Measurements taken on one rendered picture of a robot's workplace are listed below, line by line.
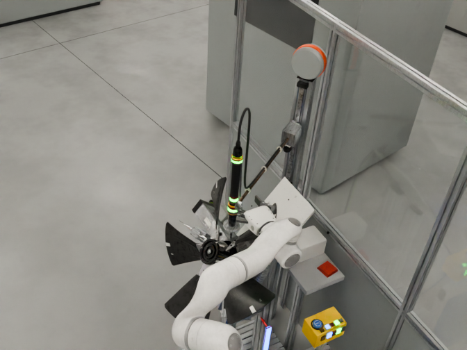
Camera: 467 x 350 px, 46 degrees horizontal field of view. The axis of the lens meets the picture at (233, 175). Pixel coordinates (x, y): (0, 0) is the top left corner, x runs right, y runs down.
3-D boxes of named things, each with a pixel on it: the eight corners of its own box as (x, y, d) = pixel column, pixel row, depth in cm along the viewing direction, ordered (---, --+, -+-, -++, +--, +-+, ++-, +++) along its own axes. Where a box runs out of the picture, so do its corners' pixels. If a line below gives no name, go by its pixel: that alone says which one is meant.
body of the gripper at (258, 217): (256, 242, 195) (241, 222, 203) (280, 234, 199) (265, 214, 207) (258, 228, 191) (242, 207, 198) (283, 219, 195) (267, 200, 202)
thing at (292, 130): (288, 133, 272) (290, 119, 266) (301, 137, 270) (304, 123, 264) (280, 144, 264) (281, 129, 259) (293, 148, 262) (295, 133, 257)
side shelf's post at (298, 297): (288, 347, 349) (306, 260, 296) (291, 352, 346) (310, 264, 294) (283, 350, 347) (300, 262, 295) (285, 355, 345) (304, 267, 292)
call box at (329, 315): (329, 319, 250) (333, 305, 244) (342, 337, 244) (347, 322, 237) (300, 332, 244) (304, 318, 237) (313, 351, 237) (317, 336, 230)
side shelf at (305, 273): (305, 235, 311) (306, 231, 309) (343, 280, 287) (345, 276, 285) (269, 248, 301) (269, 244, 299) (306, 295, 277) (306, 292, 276)
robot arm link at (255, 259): (237, 233, 166) (290, 210, 189) (219, 271, 173) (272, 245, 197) (258, 251, 162) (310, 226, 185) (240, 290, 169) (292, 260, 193)
